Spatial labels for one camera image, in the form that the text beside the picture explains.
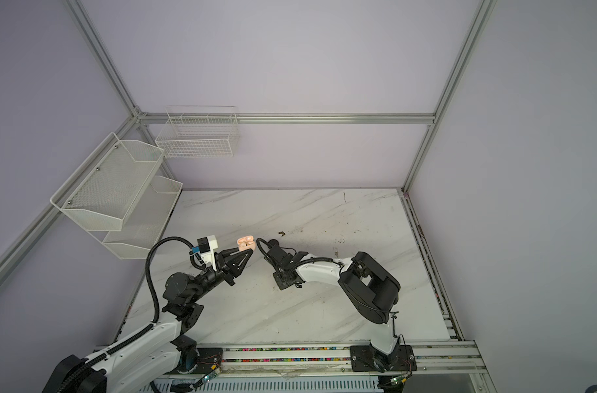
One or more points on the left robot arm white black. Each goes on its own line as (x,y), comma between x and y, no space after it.
(160,347)

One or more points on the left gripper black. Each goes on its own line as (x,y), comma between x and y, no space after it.
(236,270)

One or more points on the pink round charging case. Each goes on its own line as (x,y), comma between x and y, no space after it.
(246,242)

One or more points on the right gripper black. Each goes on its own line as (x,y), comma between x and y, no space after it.
(280,286)

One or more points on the white mesh shelf upper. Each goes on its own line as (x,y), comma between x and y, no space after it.
(101,195)

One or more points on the white mesh shelf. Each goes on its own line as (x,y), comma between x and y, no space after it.
(101,195)
(147,221)

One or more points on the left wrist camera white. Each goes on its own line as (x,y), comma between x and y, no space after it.
(203,256)

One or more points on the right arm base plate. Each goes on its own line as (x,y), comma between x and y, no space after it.
(369,359)

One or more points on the aluminium mounting rail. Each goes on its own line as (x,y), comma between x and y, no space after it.
(306,360)

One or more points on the white mesh shelf lower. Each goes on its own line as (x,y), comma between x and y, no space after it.
(147,221)

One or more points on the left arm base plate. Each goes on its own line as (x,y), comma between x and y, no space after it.
(200,361)

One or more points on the white wire basket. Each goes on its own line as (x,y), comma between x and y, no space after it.
(199,132)

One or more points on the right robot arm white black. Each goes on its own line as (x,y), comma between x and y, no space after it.
(372,290)

